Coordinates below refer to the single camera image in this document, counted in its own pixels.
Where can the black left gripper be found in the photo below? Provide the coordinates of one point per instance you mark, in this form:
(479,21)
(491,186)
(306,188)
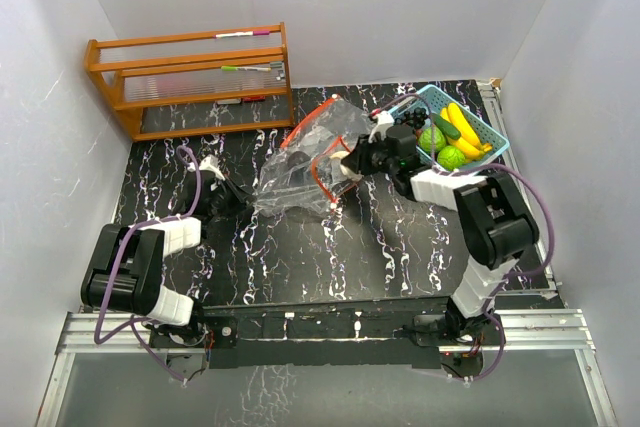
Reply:
(241,198)

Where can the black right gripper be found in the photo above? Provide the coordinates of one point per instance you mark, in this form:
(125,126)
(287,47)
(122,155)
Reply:
(357,160)

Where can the clear zip bag red seal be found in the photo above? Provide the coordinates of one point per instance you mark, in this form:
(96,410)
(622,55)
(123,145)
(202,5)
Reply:
(336,123)

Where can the clear bag with green food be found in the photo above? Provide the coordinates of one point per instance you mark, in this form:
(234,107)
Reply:
(307,176)

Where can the dark fake grape bunch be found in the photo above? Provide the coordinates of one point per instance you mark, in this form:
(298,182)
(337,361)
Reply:
(415,118)

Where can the green fake lime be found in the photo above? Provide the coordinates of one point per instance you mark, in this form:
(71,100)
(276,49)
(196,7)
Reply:
(432,139)
(451,158)

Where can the green fake cucumber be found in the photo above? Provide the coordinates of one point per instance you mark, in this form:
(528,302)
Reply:
(447,128)

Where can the yellow fake banana bunch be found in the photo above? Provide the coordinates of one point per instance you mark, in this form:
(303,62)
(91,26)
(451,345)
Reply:
(461,135)

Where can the white fake garlic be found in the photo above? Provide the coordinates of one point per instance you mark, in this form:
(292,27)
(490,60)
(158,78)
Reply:
(345,170)

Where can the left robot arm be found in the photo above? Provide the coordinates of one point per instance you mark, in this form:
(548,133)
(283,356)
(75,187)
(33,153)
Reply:
(124,278)

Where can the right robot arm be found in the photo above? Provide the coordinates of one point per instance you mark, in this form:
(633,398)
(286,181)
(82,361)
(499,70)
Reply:
(497,226)

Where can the light blue plastic basket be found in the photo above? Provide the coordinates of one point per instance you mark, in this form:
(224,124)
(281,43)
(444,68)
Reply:
(434,99)

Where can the orange wooden rack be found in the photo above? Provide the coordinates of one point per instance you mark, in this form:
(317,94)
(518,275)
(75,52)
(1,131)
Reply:
(209,68)

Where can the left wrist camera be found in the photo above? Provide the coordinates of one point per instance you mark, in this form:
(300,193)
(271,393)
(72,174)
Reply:
(210,164)

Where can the aluminium frame rail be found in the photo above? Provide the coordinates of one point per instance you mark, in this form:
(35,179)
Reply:
(524,330)

